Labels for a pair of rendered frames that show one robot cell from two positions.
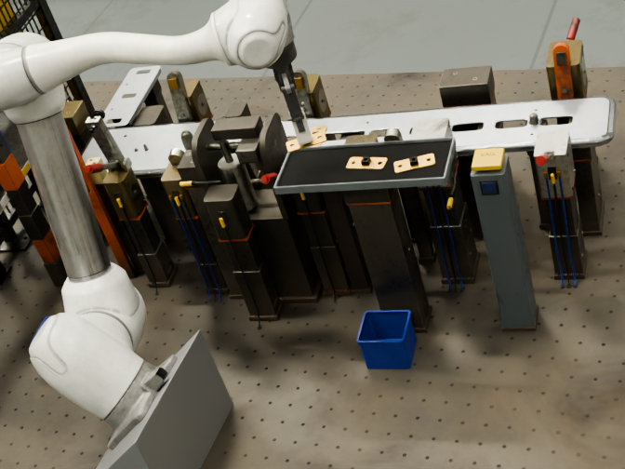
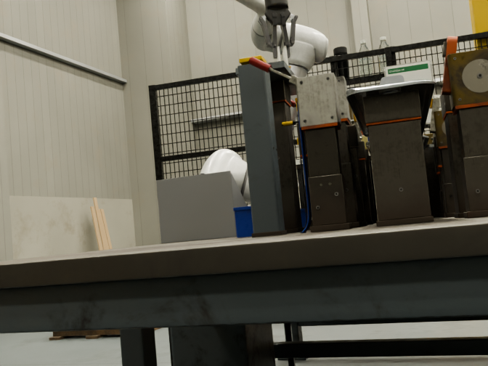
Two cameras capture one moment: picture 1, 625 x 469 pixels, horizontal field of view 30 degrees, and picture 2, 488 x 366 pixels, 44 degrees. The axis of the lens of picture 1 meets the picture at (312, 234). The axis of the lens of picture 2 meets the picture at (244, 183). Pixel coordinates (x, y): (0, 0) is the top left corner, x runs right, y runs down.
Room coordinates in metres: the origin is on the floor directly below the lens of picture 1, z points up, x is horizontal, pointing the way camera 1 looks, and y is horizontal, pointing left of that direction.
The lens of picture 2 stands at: (1.53, -1.90, 0.72)
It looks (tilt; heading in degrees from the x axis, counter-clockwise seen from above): 5 degrees up; 79
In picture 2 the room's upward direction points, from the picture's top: 5 degrees counter-clockwise
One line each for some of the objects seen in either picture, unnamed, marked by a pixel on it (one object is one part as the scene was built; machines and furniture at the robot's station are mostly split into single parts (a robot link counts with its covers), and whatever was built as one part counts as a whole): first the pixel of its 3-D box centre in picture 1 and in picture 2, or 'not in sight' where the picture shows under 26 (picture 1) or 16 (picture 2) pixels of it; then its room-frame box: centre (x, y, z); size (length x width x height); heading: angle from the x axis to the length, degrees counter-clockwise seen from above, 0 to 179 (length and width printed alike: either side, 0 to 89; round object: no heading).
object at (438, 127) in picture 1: (445, 208); (330, 155); (2.09, -0.31, 0.90); 0.13 x 0.08 x 0.41; 155
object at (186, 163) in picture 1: (218, 226); not in sight; (2.30, 0.21, 0.91); 0.07 x 0.05 x 0.42; 155
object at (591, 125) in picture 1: (325, 136); (396, 129); (2.39, -0.11, 1.00); 1.38 x 0.22 x 0.02; 65
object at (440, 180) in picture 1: (364, 166); (273, 81); (1.99, -0.15, 1.16); 0.37 x 0.14 x 0.02; 65
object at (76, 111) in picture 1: (89, 162); (429, 176); (2.83, 0.53, 0.88); 0.08 x 0.08 x 0.36; 65
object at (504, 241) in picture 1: (505, 246); (261, 150); (1.88, -0.38, 0.92); 0.08 x 0.08 x 0.44; 65
